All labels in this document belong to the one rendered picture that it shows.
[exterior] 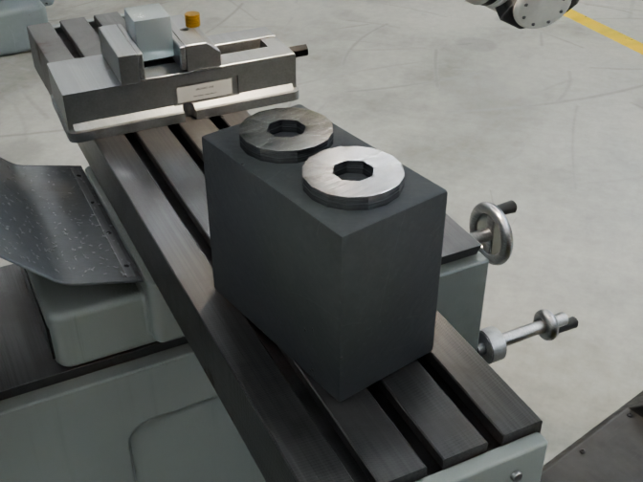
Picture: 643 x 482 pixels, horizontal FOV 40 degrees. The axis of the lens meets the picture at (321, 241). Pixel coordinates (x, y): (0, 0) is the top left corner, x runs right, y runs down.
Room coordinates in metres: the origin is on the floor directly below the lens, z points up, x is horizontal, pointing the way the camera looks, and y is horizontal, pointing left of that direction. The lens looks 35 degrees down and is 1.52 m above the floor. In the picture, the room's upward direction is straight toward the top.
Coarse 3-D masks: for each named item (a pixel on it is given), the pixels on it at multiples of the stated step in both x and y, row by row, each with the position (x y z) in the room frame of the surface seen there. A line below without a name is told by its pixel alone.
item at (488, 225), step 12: (480, 204) 1.33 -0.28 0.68; (492, 204) 1.31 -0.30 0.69; (504, 204) 1.32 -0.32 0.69; (516, 204) 1.32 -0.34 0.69; (480, 216) 1.33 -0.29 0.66; (492, 216) 1.29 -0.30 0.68; (504, 216) 1.29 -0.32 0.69; (480, 228) 1.33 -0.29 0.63; (492, 228) 1.30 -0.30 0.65; (504, 228) 1.27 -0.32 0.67; (480, 240) 1.28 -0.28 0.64; (492, 240) 1.30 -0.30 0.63; (504, 240) 1.26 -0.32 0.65; (492, 252) 1.29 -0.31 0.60; (504, 252) 1.26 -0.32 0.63; (492, 264) 1.28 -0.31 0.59
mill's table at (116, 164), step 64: (192, 128) 1.13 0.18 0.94; (128, 192) 0.96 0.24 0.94; (192, 192) 0.96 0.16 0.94; (192, 256) 0.82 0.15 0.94; (192, 320) 0.74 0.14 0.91; (256, 384) 0.61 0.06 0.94; (320, 384) 0.61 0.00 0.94; (384, 384) 0.61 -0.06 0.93; (448, 384) 0.63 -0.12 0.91; (256, 448) 0.58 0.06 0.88; (320, 448) 0.53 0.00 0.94; (384, 448) 0.53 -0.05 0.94; (448, 448) 0.53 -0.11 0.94; (512, 448) 0.54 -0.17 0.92
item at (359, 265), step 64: (256, 128) 0.75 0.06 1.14; (320, 128) 0.75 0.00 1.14; (256, 192) 0.68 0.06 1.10; (320, 192) 0.63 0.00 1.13; (384, 192) 0.63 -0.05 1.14; (256, 256) 0.69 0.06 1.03; (320, 256) 0.61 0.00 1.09; (384, 256) 0.61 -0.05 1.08; (256, 320) 0.69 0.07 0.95; (320, 320) 0.61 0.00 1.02; (384, 320) 0.61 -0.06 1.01
